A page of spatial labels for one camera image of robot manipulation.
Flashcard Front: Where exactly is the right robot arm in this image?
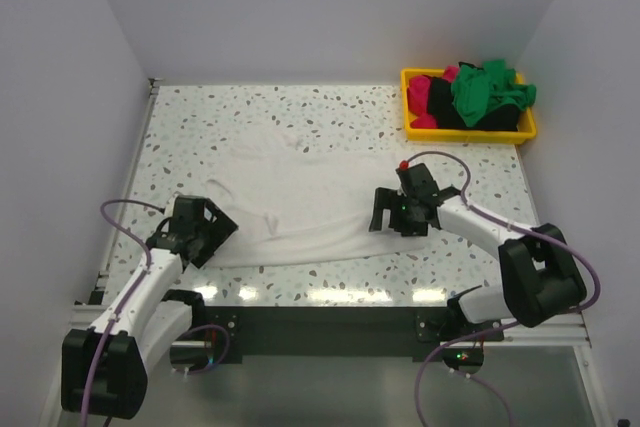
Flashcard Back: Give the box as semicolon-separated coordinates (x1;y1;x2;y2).
369;162;587;327

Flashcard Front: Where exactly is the yellow plastic bin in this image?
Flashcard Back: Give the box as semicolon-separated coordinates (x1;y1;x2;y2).
400;68;538;145

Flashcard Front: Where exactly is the green t shirt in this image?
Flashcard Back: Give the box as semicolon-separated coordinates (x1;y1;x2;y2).
452;59;537;112

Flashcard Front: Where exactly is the pink t shirt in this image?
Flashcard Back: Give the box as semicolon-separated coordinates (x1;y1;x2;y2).
407;66;464;129

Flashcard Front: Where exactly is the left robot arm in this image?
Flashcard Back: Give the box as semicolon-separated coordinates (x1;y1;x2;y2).
60;196;238;426

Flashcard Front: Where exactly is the black t shirt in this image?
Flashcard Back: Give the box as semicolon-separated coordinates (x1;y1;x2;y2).
426;77;521;132

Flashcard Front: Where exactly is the white t shirt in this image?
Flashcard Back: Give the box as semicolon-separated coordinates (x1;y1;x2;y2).
179;126;427;268

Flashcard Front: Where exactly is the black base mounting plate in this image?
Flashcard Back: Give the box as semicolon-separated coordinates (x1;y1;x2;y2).
206;306;499;364

